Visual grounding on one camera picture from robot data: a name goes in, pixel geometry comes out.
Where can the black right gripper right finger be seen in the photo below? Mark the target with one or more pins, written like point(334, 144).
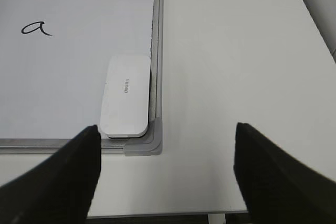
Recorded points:
point(276, 187)

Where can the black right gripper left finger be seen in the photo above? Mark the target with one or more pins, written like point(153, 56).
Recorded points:
point(58, 190)

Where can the white whiteboard eraser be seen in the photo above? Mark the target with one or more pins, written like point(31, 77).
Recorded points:
point(125, 102)

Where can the aluminium framed whiteboard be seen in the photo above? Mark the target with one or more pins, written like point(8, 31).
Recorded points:
point(54, 61)

